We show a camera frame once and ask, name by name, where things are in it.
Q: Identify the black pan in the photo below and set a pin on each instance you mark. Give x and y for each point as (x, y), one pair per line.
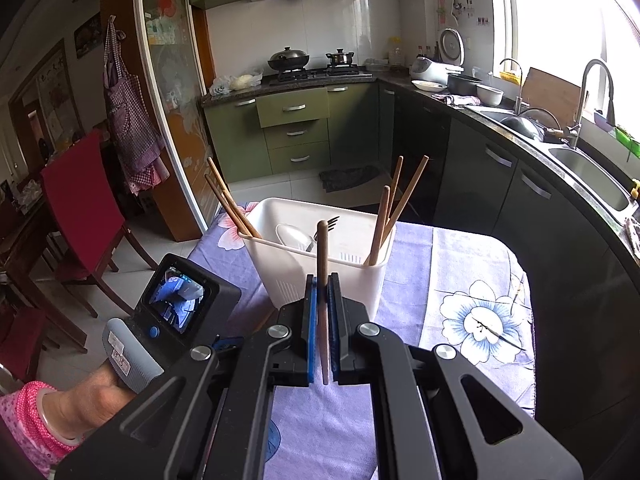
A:
(522, 125)

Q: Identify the dark kitchen cabinets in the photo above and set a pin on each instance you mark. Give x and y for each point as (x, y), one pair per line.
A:
(470, 180)

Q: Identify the clear plastic container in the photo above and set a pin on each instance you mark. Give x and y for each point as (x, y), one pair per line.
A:
(377, 64)

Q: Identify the silver bangle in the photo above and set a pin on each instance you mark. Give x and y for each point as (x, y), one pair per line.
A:
(50, 410)

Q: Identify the black wok with lid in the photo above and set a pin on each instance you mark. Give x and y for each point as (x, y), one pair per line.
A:
(287, 59)

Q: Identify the patterned rag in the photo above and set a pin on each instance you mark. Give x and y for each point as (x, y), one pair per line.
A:
(632, 237)

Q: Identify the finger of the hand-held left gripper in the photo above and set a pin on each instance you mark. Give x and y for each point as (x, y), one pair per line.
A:
(227, 346)

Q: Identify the person's left forearm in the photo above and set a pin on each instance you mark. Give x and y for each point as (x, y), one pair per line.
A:
(20, 420)

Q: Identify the checkered apron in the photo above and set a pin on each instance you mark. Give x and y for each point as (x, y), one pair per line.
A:
(130, 115)

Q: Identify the purple floral tablecloth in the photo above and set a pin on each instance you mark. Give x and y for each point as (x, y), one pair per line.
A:
(425, 270)

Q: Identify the window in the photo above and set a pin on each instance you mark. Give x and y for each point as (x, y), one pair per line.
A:
(555, 15)

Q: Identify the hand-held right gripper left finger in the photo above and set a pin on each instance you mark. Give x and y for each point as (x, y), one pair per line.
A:
(312, 332)

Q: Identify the wooden cutting board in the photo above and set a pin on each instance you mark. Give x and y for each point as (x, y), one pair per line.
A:
(550, 95)

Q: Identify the purple plastic holder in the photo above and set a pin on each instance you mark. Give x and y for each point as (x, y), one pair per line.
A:
(604, 121)

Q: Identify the gas stove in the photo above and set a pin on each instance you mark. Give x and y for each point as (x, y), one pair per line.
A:
(325, 74)

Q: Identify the light wooden chopstick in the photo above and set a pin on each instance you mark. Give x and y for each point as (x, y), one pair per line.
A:
(396, 180)
(410, 190)
(224, 205)
(232, 197)

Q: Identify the small steel pot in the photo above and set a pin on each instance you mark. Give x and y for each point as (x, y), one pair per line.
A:
(340, 58)

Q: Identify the yellow oil bottle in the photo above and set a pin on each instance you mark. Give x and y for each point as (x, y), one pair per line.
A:
(396, 52)

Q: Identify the steel sink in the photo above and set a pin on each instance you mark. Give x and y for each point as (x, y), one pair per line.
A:
(590, 175)

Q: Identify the bag of yellowish food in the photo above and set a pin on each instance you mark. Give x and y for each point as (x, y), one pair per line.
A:
(245, 80)

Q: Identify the glass sliding door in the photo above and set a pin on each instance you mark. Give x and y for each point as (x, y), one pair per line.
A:
(170, 85)

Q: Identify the white rice cooker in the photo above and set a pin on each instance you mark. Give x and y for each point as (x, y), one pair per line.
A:
(427, 67)

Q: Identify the narrow green cabinet door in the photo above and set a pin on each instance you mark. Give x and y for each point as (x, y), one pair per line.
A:
(352, 122)

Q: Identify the small yellow item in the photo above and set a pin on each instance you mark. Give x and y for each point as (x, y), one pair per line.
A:
(635, 189)

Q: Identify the red wooden chair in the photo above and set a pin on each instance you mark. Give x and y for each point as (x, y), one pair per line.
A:
(85, 200)

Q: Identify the dark metal fork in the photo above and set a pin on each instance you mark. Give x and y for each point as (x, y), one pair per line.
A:
(320, 232)

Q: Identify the white plastic utensil holder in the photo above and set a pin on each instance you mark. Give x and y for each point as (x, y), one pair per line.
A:
(300, 270)

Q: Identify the small framed wall picture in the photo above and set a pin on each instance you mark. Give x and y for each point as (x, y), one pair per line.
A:
(88, 35)

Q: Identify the white plastic bag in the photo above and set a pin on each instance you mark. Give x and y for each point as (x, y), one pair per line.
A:
(220, 87)

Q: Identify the open green drawer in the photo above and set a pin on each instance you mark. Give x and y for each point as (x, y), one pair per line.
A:
(292, 107)

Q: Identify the white bowl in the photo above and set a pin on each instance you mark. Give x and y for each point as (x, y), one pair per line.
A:
(490, 95)

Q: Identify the tall steel faucet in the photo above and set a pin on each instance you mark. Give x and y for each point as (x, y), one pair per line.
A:
(607, 85)

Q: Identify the small steel faucet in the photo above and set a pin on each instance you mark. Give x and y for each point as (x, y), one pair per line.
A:
(518, 90)

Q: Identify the person's left hand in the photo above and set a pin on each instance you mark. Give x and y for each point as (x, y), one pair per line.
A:
(95, 397)

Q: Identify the wide green cabinet door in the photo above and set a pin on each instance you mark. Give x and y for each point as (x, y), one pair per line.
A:
(235, 140)

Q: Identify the grey dishcloth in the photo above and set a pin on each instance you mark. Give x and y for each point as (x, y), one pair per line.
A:
(452, 98)

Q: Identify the white plate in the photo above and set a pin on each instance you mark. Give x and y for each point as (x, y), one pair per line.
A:
(429, 85)

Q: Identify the red cushioned chair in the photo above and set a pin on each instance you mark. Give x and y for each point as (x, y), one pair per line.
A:
(22, 340)

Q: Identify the dark floor mat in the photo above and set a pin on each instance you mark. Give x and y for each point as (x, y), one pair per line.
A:
(350, 177)

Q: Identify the large wall poster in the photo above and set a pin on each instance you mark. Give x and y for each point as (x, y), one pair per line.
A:
(59, 100)

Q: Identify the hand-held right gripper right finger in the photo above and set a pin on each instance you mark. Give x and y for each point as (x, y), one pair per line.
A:
(335, 332)

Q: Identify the green plastic container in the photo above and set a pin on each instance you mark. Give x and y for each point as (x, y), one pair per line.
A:
(627, 139)

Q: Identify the dark cooker inner pot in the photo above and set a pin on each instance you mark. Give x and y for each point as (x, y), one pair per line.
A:
(464, 85)

